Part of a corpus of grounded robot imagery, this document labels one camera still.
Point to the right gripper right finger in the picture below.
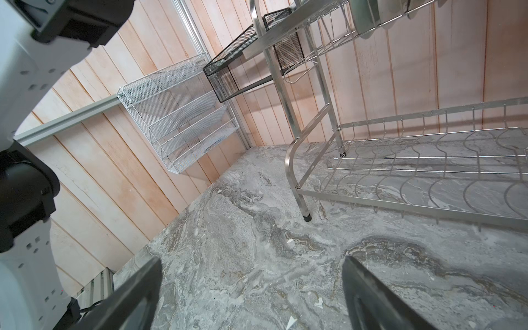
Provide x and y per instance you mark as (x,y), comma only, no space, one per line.
(371,305)

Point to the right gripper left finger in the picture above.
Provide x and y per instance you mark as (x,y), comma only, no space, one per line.
(132,306)

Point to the stainless steel dish rack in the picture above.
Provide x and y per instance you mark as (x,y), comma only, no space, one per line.
(427,116)

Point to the light green flower plate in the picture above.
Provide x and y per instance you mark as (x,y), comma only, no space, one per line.
(366,16)

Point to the sunburst plate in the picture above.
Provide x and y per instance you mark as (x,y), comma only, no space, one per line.
(389,9)

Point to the aluminium front rail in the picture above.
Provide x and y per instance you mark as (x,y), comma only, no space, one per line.
(99,288)

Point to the white mesh wall shelf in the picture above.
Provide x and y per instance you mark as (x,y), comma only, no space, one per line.
(178,112)

